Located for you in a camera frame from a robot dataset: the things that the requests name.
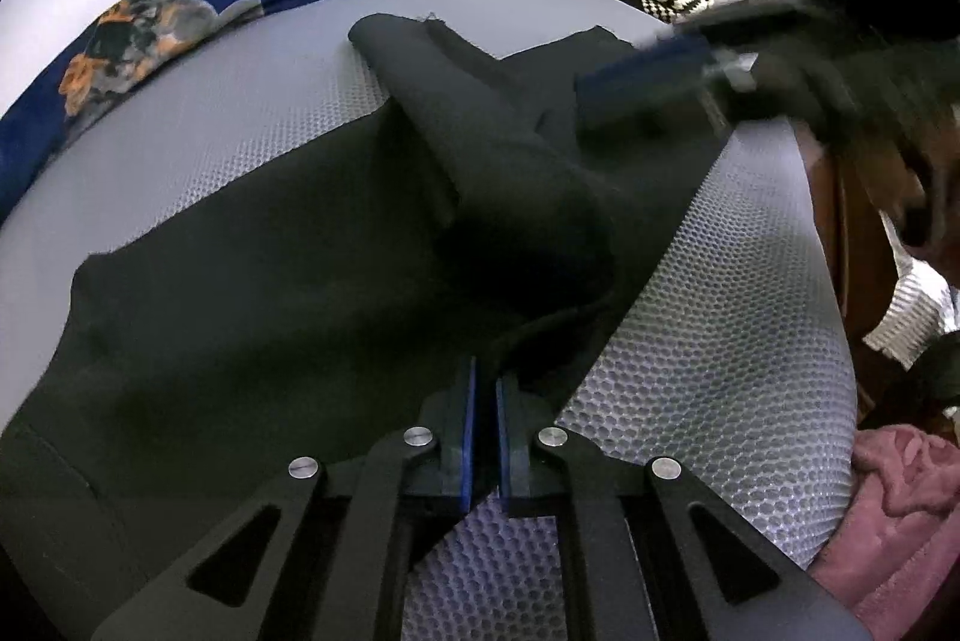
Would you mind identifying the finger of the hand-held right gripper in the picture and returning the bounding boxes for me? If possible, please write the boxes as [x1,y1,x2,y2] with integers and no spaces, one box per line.
[660,0,815,53]
[574,41,751,142]

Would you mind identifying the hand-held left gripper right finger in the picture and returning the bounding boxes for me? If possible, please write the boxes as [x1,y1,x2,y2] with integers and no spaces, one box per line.
[495,373,875,641]

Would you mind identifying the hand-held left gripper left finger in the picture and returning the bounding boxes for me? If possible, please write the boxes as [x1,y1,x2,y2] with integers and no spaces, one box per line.
[90,356,478,641]

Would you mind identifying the grey mesh mattress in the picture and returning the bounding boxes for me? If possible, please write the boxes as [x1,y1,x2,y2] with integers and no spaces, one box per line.
[0,0,860,641]

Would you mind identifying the pink towel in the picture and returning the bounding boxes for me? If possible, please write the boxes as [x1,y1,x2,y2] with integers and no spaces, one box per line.
[810,423,960,641]

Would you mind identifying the black pants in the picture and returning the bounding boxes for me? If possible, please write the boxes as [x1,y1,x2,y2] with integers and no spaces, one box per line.
[0,11,732,641]

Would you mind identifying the wooden furniture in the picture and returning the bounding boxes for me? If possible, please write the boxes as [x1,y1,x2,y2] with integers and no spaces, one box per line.
[795,124,960,432]

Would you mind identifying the white ribbed cloth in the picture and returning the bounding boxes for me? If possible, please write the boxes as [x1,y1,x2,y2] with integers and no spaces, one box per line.
[862,213,955,372]

